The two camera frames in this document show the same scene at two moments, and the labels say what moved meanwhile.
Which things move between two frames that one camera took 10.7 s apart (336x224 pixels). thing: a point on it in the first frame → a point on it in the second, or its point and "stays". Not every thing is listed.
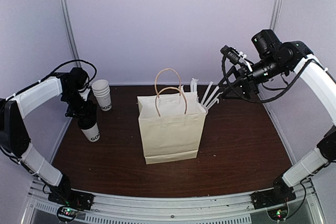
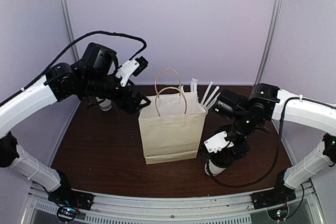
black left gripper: x=87 y=110 → x=132 y=106
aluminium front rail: x=233 y=209 stays
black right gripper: x=245 y=78 → x=236 y=153
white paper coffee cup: x=92 y=134 → x=212 y=170
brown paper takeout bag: x=171 y=122 stays
